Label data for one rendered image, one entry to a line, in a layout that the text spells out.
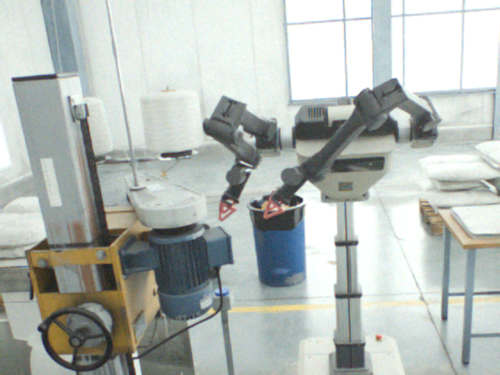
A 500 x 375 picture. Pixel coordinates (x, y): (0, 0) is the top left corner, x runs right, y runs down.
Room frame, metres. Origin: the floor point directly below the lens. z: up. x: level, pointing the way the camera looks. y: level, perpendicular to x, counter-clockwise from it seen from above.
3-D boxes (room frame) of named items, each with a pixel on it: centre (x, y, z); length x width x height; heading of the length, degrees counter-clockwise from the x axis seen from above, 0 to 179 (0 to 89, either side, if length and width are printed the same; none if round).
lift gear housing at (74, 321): (1.21, 0.52, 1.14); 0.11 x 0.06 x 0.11; 85
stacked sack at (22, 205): (4.72, 2.25, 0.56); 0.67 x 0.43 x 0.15; 85
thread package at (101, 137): (1.52, 0.55, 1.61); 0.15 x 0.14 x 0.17; 85
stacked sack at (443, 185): (5.04, -1.72, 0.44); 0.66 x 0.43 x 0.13; 175
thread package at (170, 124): (1.50, 0.29, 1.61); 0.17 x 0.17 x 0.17
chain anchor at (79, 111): (1.29, 0.47, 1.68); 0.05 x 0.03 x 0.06; 175
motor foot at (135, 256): (1.32, 0.38, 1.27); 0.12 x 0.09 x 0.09; 175
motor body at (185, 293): (1.35, 0.29, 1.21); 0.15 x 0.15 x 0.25
